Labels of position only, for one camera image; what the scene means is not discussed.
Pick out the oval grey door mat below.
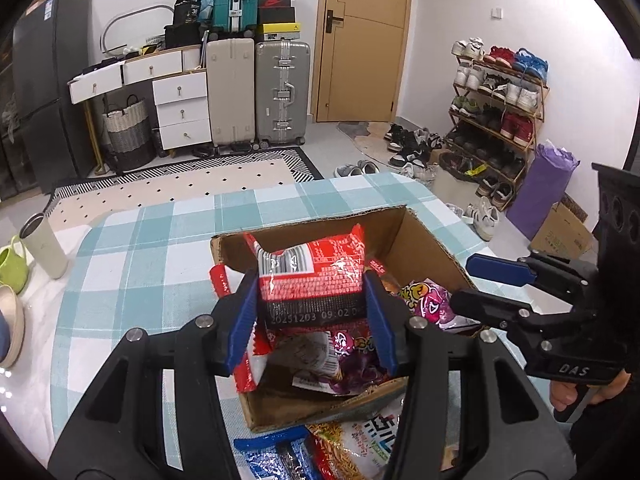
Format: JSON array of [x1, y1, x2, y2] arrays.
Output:
[[336, 120, 401, 166]]

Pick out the white drawer desk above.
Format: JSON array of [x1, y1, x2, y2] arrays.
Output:
[[67, 46, 210, 151]]

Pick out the beige suitcase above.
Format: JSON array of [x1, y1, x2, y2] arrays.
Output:
[[206, 37, 257, 148]]

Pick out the white red-edged snack packet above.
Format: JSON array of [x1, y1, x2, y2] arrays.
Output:
[[209, 262, 346, 393]]

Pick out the woven laundry basket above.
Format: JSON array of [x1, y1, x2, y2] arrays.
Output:
[[102, 95, 157, 171]]

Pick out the oval mirror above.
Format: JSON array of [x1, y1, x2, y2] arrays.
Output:
[[100, 4, 175, 55]]

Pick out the purple yellow-face snack packet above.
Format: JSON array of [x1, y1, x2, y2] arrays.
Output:
[[400, 277, 481, 333]]

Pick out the wooden shoe rack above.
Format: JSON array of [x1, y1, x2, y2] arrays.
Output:
[[445, 52, 550, 201]]

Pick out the silver suitcase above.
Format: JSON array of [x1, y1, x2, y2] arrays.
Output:
[[254, 40, 312, 150]]

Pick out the black bag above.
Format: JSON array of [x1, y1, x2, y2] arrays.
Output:
[[165, 22, 208, 48]]

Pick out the wooden door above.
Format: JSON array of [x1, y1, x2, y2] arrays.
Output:
[[310, 0, 415, 123]]

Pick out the green mug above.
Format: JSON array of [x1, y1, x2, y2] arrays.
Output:
[[0, 237, 30, 295]]

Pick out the dark glass cabinet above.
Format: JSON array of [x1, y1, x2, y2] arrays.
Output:
[[0, 35, 26, 201]]

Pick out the beige tumbler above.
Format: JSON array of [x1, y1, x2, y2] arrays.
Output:
[[20, 212, 68, 280]]

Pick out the cream shallow bowl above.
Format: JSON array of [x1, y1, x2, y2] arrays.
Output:
[[0, 284, 25, 368]]

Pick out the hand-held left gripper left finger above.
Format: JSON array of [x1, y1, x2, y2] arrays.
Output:
[[47, 267, 261, 480]]

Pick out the printed cardboard box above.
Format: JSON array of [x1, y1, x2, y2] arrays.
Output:
[[530, 200, 596, 261]]

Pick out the purple rolled mat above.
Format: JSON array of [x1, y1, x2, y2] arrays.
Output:
[[506, 142, 581, 241]]

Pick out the blue snack packet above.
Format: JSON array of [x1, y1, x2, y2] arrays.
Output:
[[234, 427, 313, 480]]

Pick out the person's right hand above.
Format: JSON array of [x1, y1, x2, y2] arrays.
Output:
[[550, 367, 633, 423]]

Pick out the dark grey fridge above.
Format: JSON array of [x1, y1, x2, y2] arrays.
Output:
[[11, 0, 98, 181]]

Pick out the yellow black shoe box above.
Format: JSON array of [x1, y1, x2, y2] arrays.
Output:
[[261, 22, 301, 42]]

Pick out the red barcode snack packet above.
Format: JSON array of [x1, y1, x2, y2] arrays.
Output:
[[243, 224, 371, 332]]

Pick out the black white patterned rug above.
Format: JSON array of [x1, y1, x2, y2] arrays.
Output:
[[47, 146, 326, 226]]

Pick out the brown cardboard box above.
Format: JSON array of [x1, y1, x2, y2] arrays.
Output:
[[210, 204, 493, 433]]

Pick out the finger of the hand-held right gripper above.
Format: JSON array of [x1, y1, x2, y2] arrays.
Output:
[[450, 287, 596, 341], [465, 254, 598, 306]]

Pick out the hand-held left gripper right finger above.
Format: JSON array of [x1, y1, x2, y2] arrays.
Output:
[[362, 270, 573, 480]]

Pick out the teal checked tablecloth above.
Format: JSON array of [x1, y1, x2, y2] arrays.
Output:
[[50, 172, 571, 480]]

